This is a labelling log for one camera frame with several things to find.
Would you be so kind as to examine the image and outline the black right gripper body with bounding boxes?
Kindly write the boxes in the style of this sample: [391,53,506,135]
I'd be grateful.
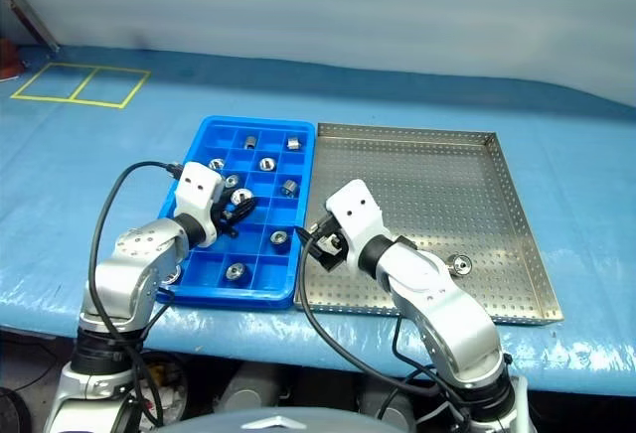
[311,221,352,274]

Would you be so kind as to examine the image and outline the blue compartment tray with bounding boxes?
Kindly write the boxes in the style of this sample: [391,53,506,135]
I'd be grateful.
[154,114,317,310]

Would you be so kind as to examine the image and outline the grey rounded shape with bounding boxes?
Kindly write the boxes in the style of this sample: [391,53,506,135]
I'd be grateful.
[357,385,416,433]
[216,361,279,409]

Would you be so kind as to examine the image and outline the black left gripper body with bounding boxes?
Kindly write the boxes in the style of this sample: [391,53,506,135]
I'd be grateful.
[213,188,240,241]

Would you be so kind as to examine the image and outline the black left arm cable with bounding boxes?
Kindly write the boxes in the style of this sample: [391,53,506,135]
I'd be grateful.
[87,160,183,429]

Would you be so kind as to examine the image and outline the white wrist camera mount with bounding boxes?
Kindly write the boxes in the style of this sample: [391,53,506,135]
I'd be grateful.
[323,179,397,273]
[172,162,225,249]

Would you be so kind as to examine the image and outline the perforated steel tray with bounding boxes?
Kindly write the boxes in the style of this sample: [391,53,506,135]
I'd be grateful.
[293,122,564,328]

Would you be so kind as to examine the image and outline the yellow tape double rectangle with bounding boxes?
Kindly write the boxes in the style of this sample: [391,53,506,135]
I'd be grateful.
[10,62,152,110]

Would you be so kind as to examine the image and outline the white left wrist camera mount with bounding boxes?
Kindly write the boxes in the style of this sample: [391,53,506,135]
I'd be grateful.
[172,162,225,249]

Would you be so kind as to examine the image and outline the red object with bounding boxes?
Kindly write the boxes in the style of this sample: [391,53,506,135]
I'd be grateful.
[0,38,24,81]

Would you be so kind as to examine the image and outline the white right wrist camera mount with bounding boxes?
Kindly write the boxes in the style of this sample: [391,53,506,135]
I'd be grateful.
[323,179,397,273]

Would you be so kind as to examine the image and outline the grey metal strut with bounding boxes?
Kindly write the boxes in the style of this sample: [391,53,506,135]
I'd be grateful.
[0,0,61,55]

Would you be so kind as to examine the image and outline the grey robot torso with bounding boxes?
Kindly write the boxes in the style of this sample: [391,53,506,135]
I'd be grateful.
[176,405,398,433]

